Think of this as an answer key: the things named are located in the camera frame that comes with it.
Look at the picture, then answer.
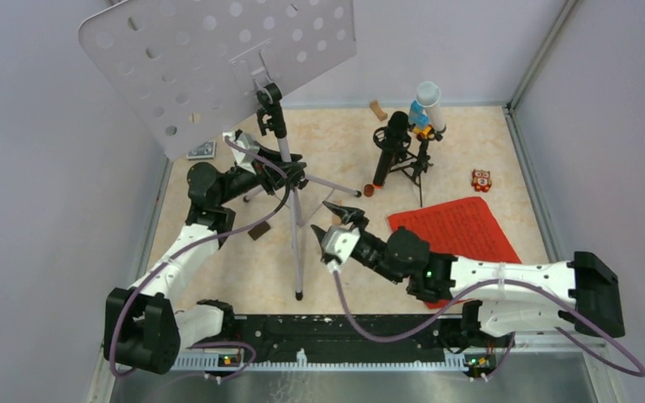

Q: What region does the white music stand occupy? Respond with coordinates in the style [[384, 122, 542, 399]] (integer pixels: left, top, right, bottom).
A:
[[77, 0, 363, 301]]

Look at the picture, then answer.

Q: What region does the white tube on tripod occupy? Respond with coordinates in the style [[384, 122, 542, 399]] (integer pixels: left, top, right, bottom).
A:
[[416, 81, 447, 133]]

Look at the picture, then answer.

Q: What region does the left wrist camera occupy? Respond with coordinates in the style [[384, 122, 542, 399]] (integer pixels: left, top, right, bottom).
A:
[[222, 129, 260, 173]]

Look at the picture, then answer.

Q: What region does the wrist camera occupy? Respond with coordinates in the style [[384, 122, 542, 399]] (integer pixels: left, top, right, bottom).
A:
[[222, 129, 260, 173], [323, 226, 357, 273]]

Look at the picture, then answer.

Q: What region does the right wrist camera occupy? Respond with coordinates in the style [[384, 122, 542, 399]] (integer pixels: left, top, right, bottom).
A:
[[323, 226, 357, 273]]

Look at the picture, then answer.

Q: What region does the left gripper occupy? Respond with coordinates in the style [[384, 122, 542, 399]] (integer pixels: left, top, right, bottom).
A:
[[216, 141, 305, 204]]

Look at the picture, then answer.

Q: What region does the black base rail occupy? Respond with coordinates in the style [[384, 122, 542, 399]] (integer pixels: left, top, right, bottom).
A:
[[186, 315, 512, 371]]

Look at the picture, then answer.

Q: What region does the playing card box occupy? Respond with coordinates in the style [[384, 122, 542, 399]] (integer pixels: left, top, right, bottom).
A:
[[186, 140, 217, 160]]

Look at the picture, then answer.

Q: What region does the red owl toy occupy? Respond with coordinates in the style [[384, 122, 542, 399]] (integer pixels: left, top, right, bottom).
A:
[[471, 169, 492, 193]]

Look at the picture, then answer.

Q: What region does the wooden block at back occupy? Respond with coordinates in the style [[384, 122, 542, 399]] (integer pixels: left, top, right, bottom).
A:
[[369, 100, 388, 122]]

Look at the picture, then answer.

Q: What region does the blue yellow toy block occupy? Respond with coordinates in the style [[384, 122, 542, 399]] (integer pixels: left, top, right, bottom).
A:
[[408, 101, 435, 140]]

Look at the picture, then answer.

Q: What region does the black microphone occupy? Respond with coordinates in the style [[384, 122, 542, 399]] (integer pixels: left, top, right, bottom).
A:
[[372, 111, 411, 188]]

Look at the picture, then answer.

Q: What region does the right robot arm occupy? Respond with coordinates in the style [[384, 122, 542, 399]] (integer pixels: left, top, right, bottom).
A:
[[311, 202, 626, 346]]

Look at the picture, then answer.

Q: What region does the small brown cylinder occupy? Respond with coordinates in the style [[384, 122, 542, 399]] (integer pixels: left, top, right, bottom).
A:
[[363, 184, 375, 197]]

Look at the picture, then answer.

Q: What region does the black mic tripod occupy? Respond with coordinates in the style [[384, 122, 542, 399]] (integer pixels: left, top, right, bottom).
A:
[[391, 132, 443, 207]]

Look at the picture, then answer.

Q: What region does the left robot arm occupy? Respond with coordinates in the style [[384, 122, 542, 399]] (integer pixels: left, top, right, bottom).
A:
[[103, 141, 306, 378]]

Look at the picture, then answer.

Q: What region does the dark brown block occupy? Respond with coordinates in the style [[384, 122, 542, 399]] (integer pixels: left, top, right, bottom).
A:
[[248, 221, 271, 241]]

